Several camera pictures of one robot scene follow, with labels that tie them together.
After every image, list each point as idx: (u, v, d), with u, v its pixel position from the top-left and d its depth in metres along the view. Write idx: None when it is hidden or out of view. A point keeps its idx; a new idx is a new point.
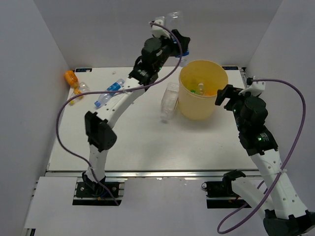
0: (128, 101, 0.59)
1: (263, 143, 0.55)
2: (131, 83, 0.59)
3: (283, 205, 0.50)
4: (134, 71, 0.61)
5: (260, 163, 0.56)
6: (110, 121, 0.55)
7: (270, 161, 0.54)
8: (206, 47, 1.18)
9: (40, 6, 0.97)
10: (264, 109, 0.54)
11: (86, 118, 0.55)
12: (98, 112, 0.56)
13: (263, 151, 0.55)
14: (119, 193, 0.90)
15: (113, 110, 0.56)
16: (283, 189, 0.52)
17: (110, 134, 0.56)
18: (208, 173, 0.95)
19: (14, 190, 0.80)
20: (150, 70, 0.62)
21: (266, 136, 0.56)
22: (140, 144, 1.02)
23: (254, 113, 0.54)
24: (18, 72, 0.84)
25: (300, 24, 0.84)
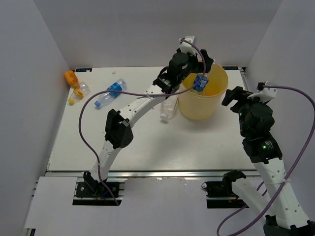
0: (148, 105, 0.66)
1: (267, 151, 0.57)
2: (154, 90, 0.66)
3: (286, 215, 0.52)
4: (158, 80, 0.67)
5: (264, 171, 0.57)
6: (130, 120, 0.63)
7: (274, 170, 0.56)
8: (206, 47, 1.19)
9: (40, 6, 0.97)
10: (270, 117, 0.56)
11: (109, 115, 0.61)
12: (121, 112, 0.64)
13: (267, 160, 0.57)
14: (119, 193, 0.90)
15: (135, 111, 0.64)
16: (287, 199, 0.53)
17: (128, 133, 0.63)
18: (208, 172, 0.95)
19: (14, 190, 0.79)
20: (173, 81, 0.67)
21: (270, 144, 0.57)
22: (140, 144, 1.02)
23: (260, 121, 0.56)
24: (18, 72, 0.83)
25: (300, 25, 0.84)
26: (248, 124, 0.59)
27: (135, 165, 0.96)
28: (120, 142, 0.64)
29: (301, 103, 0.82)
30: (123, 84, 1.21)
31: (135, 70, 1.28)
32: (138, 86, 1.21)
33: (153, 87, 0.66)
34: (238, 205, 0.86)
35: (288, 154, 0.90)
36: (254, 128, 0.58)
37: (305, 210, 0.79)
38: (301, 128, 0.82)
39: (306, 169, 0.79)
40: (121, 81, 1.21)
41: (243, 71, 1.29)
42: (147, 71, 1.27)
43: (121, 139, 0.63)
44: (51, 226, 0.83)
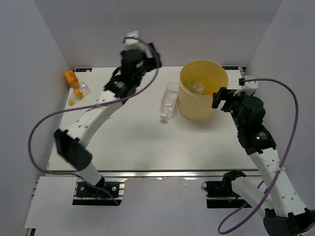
0: (102, 116, 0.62)
1: (261, 141, 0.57)
2: (106, 97, 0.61)
3: (283, 203, 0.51)
4: (110, 84, 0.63)
5: (259, 162, 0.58)
6: (81, 138, 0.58)
7: (269, 160, 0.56)
8: (206, 47, 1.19)
9: (40, 6, 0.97)
10: (261, 108, 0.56)
11: (56, 136, 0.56)
12: (70, 130, 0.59)
13: (262, 150, 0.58)
14: (119, 193, 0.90)
15: (86, 127, 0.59)
16: (283, 188, 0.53)
17: (82, 152, 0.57)
18: (207, 173, 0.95)
19: (13, 189, 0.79)
20: (128, 83, 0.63)
21: (264, 136, 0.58)
22: (140, 144, 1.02)
23: (251, 113, 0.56)
24: (18, 72, 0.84)
25: (300, 25, 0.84)
26: (241, 116, 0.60)
27: (135, 165, 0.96)
28: (77, 163, 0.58)
29: (301, 102, 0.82)
30: None
31: None
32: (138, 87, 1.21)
33: (105, 94, 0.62)
34: (237, 205, 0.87)
35: (289, 154, 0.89)
36: (247, 119, 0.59)
37: None
38: (301, 128, 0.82)
39: (306, 169, 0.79)
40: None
41: (243, 71, 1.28)
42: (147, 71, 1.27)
43: (77, 160, 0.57)
44: (51, 225, 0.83)
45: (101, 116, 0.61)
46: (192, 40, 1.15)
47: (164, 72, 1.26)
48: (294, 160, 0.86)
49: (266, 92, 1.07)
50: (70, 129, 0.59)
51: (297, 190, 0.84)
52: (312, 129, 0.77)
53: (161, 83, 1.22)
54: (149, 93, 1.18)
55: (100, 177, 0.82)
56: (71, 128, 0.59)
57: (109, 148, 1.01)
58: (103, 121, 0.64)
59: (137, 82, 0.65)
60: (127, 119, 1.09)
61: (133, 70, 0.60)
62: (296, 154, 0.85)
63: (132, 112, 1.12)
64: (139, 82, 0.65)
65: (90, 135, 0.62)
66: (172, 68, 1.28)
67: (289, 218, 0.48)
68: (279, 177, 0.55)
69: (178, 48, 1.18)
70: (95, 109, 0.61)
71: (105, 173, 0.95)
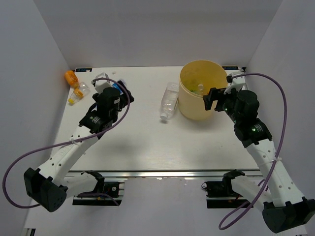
0: (76, 152, 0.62)
1: (257, 132, 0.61)
2: (81, 132, 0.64)
3: (280, 192, 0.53)
4: (85, 119, 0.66)
5: (256, 153, 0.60)
6: (54, 178, 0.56)
7: (266, 150, 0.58)
8: (206, 47, 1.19)
9: (40, 6, 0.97)
10: (254, 100, 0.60)
11: (25, 177, 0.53)
12: (42, 169, 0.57)
13: (258, 141, 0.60)
14: (119, 194, 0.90)
15: (60, 164, 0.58)
16: (279, 177, 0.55)
17: (55, 193, 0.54)
18: (207, 173, 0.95)
19: (13, 189, 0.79)
20: (103, 118, 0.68)
21: (260, 128, 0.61)
22: (140, 144, 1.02)
23: (246, 105, 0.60)
24: (18, 72, 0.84)
25: (300, 24, 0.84)
26: (237, 109, 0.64)
27: (135, 165, 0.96)
28: (49, 205, 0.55)
29: (301, 102, 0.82)
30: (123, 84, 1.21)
31: (135, 71, 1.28)
32: (138, 87, 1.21)
33: (80, 129, 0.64)
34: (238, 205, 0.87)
35: (289, 154, 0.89)
36: (242, 112, 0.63)
37: None
38: (301, 128, 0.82)
39: (306, 168, 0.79)
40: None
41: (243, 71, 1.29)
42: (147, 71, 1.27)
43: (49, 201, 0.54)
44: (51, 225, 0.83)
45: (75, 152, 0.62)
46: (192, 40, 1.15)
47: (164, 72, 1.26)
48: (294, 160, 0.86)
49: (266, 92, 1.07)
50: (42, 168, 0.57)
51: None
52: (312, 128, 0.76)
53: (161, 83, 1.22)
54: (149, 93, 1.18)
55: (95, 184, 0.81)
56: (43, 167, 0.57)
57: (109, 148, 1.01)
58: (77, 158, 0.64)
59: (112, 117, 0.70)
60: (127, 119, 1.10)
61: (111, 105, 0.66)
62: (296, 154, 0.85)
63: (132, 112, 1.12)
64: (112, 117, 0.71)
65: (64, 175, 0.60)
66: (172, 69, 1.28)
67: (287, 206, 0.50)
68: (276, 168, 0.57)
69: (178, 48, 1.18)
70: (70, 146, 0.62)
71: (104, 172, 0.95)
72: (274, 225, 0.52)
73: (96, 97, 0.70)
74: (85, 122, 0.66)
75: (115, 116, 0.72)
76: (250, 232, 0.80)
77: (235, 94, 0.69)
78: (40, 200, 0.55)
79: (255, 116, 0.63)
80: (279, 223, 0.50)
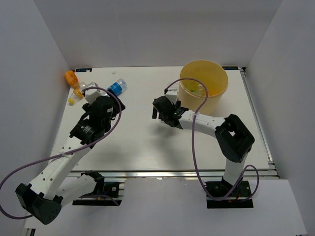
0: (68, 165, 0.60)
1: (178, 112, 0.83)
2: (72, 144, 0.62)
3: (210, 127, 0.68)
4: (77, 129, 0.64)
5: (185, 123, 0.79)
6: (46, 193, 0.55)
7: (187, 116, 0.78)
8: (206, 47, 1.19)
9: (40, 6, 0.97)
10: (164, 99, 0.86)
11: (17, 192, 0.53)
12: (34, 184, 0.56)
13: (180, 115, 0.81)
14: (119, 194, 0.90)
15: (51, 179, 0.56)
16: (202, 120, 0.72)
17: (49, 207, 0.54)
18: (207, 173, 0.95)
19: (14, 189, 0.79)
20: (95, 127, 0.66)
21: (180, 110, 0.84)
22: (139, 144, 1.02)
23: (160, 103, 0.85)
24: (18, 72, 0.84)
25: (300, 24, 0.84)
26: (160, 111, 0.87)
27: (135, 165, 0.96)
28: (43, 218, 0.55)
29: (301, 102, 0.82)
30: (123, 84, 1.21)
31: (135, 71, 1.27)
32: (138, 87, 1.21)
33: (71, 140, 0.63)
34: (239, 205, 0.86)
35: (290, 154, 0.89)
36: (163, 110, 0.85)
37: (307, 209, 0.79)
38: (301, 128, 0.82)
39: (307, 169, 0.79)
40: (121, 81, 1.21)
41: (243, 71, 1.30)
42: (147, 71, 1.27)
43: (43, 215, 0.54)
44: (51, 225, 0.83)
45: (67, 165, 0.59)
46: (193, 40, 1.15)
47: (164, 72, 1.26)
48: (295, 160, 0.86)
49: (266, 92, 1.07)
50: (34, 182, 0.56)
51: (299, 189, 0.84)
52: (312, 128, 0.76)
53: (161, 83, 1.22)
54: (149, 93, 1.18)
55: (93, 187, 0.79)
56: (35, 182, 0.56)
57: (108, 148, 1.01)
58: (70, 170, 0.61)
59: (105, 127, 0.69)
60: (127, 119, 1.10)
61: (104, 114, 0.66)
62: (297, 154, 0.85)
63: (132, 112, 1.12)
64: (106, 127, 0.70)
65: (57, 188, 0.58)
66: (172, 69, 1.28)
67: (217, 129, 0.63)
68: (199, 118, 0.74)
69: (178, 48, 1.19)
70: (61, 159, 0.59)
71: (104, 173, 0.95)
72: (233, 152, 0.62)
73: (86, 106, 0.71)
74: (76, 133, 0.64)
75: (108, 125, 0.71)
76: (250, 232, 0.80)
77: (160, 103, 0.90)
78: (34, 213, 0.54)
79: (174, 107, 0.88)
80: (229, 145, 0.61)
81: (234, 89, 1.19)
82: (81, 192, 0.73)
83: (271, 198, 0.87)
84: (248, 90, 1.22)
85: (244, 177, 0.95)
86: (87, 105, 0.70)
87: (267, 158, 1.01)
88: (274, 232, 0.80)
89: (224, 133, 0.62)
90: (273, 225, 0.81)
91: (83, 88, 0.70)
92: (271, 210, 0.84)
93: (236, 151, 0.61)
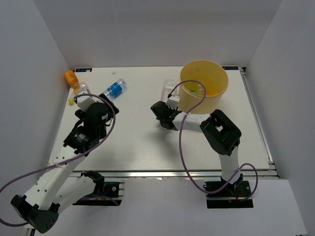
0: (62, 175, 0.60)
1: (172, 116, 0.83)
2: (66, 154, 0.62)
3: (197, 123, 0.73)
4: (70, 137, 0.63)
5: (177, 123, 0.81)
6: (41, 204, 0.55)
7: (179, 117, 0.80)
8: (206, 47, 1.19)
9: (41, 6, 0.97)
10: (161, 103, 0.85)
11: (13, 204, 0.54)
12: (29, 195, 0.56)
13: (173, 118, 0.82)
14: (119, 194, 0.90)
15: (45, 191, 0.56)
16: (190, 117, 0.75)
17: (44, 217, 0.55)
18: (206, 172, 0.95)
19: (14, 190, 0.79)
20: (89, 135, 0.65)
21: (174, 113, 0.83)
22: (139, 144, 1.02)
23: (157, 107, 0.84)
24: (18, 72, 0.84)
25: (299, 25, 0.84)
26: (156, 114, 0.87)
27: (135, 165, 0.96)
28: (39, 227, 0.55)
29: (301, 103, 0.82)
30: (123, 84, 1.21)
31: (135, 71, 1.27)
32: (138, 87, 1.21)
33: (64, 149, 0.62)
34: (238, 205, 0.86)
35: (290, 154, 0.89)
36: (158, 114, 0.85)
37: (306, 209, 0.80)
38: (301, 128, 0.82)
39: (307, 169, 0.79)
40: (121, 81, 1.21)
41: (243, 71, 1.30)
42: (147, 71, 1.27)
43: (38, 225, 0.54)
44: None
45: (61, 176, 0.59)
46: (193, 40, 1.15)
47: (164, 72, 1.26)
48: (295, 160, 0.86)
49: (266, 92, 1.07)
50: (28, 193, 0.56)
51: (299, 189, 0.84)
52: (312, 128, 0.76)
53: (161, 83, 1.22)
54: (149, 93, 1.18)
55: (91, 191, 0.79)
56: (30, 192, 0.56)
57: (108, 149, 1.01)
58: (64, 180, 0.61)
59: (99, 134, 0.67)
60: (127, 119, 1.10)
61: (98, 122, 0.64)
62: (297, 154, 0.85)
63: (132, 112, 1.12)
64: (100, 133, 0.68)
65: (52, 197, 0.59)
66: (172, 69, 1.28)
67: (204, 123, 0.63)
68: (189, 116, 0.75)
69: (178, 48, 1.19)
70: (55, 169, 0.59)
71: (104, 173, 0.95)
72: (218, 145, 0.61)
73: (78, 113, 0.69)
74: (70, 141, 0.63)
75: (103, 132, 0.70)
76: (250, 232, 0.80)
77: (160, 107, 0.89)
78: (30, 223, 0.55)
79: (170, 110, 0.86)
80: (214, 138, 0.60)
81: (234, 89, 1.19)
82: (81, 194, 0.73)
83: (271, 198, 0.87)
84: (248, 90, 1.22)
85: (244, 177, 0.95)
86: (80, 112, 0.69)
87: (267, 158, 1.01)
88: (275, 232, 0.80)
89: (209, 126, 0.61)
90: (273, 225, 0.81)
91: (75, 96, 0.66)
92: (271, 210, 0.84)
93: (221, 143, 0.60)
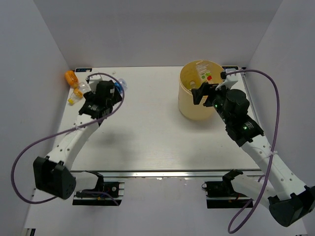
0: (80, 138, 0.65)
1: (249, 131, 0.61)
2: (83, 119, 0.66)
3: (284, 186, 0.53)
4: (85, 108, 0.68)
5: (252, 150, 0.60)
6: (65, 161, 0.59)
7: (261, 146, 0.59)
8: (206, 47, 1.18)
9: (40, 5, 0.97)
10: (244, 100, 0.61)
11: (36, 164, 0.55)
12: (51, 156, 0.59)
13: (251, 138, 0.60)
14: (119, 194, 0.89)
15: (68, 149, 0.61)
16: (276, 168, 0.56)
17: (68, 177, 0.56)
18: (206, 173, 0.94)
19: (14, 189, 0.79)
20: (101, 106, 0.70)
21: (251, 125, 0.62)
22: (139, 145, 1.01)
23: (237, 105, 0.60)
24: (18, 72, 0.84)
25: (299, 25, 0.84)
26: (227, 110, 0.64)
27: (136, 151, 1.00)
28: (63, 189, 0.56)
29: (301, 102, 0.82)
30: (123, 84, 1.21)
31: (134, 71, 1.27)
32: (137, 87, 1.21)
33: (81, 116, 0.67)
34: (238, 205, 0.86)
35: (289, 155, 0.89)
36: (233, 113, 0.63)
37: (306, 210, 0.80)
38: (301, 128, 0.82)
39: (306, 169, 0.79)
40: (141, 38, 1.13)
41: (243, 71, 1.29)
42: (147, 71, 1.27)
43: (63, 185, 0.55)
44: (51, 224, 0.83)
45: (80, 137, 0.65)
46: (193, 40, 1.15)
47: (164, 72, 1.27)
48: (293, 160, 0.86)
49: (267, 92, 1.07)
50: (51, 154, 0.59)
51: None
52: (312, 128, 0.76)
53: (161, 83, 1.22)
54: (149, 93, 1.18)
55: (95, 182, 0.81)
56: (52, 153, 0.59)
57: (108, 148, 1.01)
58: (81, 144, 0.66)
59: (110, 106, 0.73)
60: (127, 119, 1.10)
61: (109, 95, 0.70)
62: (297, 154, 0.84)
63: (132, 112, 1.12)
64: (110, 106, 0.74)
65: (72, 160, 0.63)
66: (171, 69, 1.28)
67: (292, 198, 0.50)
68: (274, 161, 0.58)
69: (178, 47, 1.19)
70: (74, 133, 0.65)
71: (104, 173, 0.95)
72: (285, 220, 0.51)
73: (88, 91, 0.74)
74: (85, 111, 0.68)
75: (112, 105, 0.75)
76: (251, 232, 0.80)
77: (225, 91, 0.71)
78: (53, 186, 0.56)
79: (245, 114, 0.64)
80: (290, 219, 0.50)
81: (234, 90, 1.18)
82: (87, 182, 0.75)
83: None
84: (248, 90, 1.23)
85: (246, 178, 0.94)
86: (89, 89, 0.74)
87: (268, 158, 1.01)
88: (274, 232, 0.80)
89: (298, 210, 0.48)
90: (273, 225, 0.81)
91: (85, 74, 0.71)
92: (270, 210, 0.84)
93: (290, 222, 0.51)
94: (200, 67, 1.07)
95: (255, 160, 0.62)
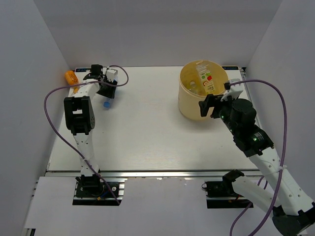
0: (92, 89, 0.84)
1: (259, 142, 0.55)
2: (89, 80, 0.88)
3: (292, 202, 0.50)
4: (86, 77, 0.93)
5: (260, 163, 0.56)
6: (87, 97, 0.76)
7: (270, 160, 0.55)
8: (206, 47, 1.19)
9: (41, 5, 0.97)
10: (252, 109, 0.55)
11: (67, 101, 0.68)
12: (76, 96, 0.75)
13: (261, 151, 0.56)
14: (119, 194, 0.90)
15: (86, 92, 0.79)
16: (285, 183, 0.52)
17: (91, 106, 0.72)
18: (206, 173, 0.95)
19: (13, 190, 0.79)
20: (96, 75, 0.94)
21: (260, 135, 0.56)
22: (139, 144, 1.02)
23: (243, 115, 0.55)
24: (18, 72, 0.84)
25: (300, 24, 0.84)
26: (233, 120, 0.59)
27: (129, 135, 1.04)
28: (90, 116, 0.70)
29: (301, 101, 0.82)
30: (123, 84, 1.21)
31: (134, 71, 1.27)
32: (137, 87, 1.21)
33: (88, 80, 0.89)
34: (238, 205, 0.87)
35: (289, 154, 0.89)
36: (240, 122, 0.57)
37: None
38: (301, 127, 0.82)
39: (306, 169, 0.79)
40: (141, 38, 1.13)
41: (243, 71, 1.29)
42: (147, 71, 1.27)
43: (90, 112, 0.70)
44: (51, 224, 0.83)
45: (91, 89, 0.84)
46: (193, 39, 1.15)
47: (164, 72, 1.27)
48: (293, 160, 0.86)
49: (267, 92, 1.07)
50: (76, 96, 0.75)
51: None
52: (312, 128, 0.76)
53: (161, 83, 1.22)
54: (148, 93, 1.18)
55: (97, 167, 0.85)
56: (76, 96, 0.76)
57: (109, 148, 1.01)
58: (92, 94, 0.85)
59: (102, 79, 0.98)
60: (128, 119, 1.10)
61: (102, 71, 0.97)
62: (297, 154, 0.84)
63: (132, 112, 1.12)
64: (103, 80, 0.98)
65: None
66: (171, 69, 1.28)
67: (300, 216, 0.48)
68: (283, 175, 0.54)
69: (178, 47, 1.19)
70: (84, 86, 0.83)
71: (103, 173, 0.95)
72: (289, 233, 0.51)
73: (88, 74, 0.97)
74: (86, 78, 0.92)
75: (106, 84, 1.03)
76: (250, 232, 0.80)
77: (231, 101, 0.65)
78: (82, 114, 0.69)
79: (254, 124, 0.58)
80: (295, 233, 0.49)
81: None
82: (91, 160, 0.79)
83: None
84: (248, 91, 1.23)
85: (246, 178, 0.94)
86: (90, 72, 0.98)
87: None
88: (273, 231, 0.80)
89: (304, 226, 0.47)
90: (272, 225, 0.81)
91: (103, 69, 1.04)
92: None
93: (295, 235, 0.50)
94: (200, 67, 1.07)
95: (262, 171, 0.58)
